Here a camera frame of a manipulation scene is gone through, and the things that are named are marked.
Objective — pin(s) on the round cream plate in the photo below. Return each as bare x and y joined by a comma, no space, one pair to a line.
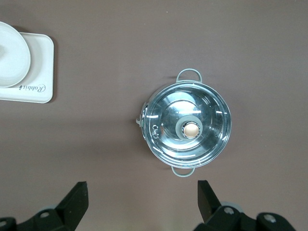
14,60

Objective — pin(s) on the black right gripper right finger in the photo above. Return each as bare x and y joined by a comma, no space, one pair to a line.
209,207

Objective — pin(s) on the cream rabbit print tray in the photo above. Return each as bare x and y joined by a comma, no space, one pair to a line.
41,72

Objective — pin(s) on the glass pot lid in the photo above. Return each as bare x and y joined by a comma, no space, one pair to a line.
207,134

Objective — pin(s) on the brown table cover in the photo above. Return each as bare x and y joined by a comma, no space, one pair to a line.
96,144

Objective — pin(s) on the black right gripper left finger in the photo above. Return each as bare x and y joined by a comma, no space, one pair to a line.
69,209

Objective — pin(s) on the pale green electric pot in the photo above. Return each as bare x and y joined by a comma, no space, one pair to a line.
144,113

